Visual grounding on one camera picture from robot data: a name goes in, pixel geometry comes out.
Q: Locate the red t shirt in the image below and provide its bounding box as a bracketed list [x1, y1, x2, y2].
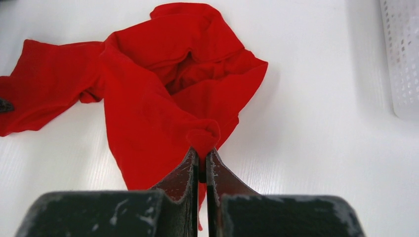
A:
[0, 3, 268, 237]

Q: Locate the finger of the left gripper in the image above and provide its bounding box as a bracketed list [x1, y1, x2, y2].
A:
[0, 98, 14, 113]

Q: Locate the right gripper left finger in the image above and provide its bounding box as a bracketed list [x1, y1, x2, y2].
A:
[16, 148, 199, 237]

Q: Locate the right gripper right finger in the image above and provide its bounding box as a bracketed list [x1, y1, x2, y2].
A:
[206, 150, 365, 237]

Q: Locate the white plastic basket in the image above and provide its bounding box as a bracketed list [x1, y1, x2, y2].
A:
[380, 0, 419, 120]

